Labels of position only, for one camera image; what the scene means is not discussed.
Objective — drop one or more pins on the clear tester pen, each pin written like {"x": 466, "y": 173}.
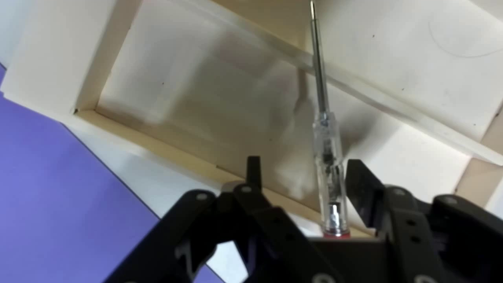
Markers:
{"x": 329, "y": 157}

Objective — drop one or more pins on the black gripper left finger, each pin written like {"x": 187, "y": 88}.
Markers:
{"x": 209, "y": 236}

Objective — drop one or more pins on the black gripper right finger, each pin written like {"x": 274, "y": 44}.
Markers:
{"x": 429, "y": 240}

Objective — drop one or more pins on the shallow wooden divided box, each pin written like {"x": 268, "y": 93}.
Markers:
{"x": 209, "y": 78}

